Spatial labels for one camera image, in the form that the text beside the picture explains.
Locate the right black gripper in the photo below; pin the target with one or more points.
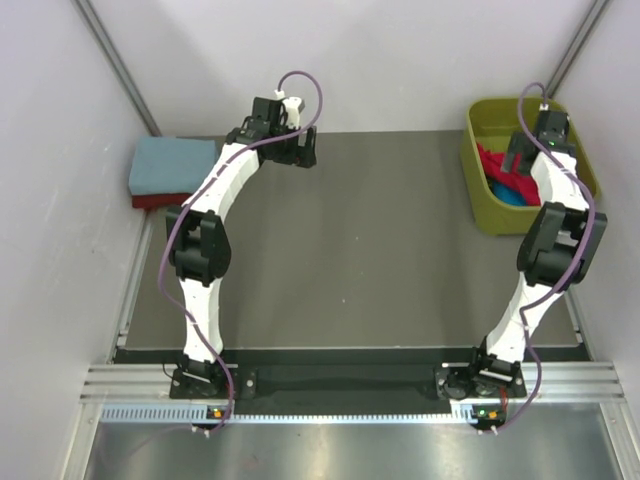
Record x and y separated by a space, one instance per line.
517 146

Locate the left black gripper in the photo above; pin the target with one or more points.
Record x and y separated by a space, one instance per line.
301 156

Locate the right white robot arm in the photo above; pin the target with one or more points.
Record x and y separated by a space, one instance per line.
555 254

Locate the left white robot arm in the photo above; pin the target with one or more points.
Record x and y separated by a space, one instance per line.
200 249

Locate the green plastic bin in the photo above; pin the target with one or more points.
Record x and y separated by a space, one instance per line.
490 125

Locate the blue t shirt in bin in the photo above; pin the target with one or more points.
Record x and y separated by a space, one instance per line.
508 195

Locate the folded light blue t shirt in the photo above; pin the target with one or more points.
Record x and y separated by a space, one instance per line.
170 165

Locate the folded dark red t shirt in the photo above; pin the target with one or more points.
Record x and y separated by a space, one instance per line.
157 201

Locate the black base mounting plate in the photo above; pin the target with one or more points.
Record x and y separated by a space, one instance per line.
308 382

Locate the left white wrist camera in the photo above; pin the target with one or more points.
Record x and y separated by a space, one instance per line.
293 107

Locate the aluminium frame rail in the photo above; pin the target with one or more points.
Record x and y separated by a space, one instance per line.
561 382

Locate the slotted grey cable duct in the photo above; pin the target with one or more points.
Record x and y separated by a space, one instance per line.
208 415

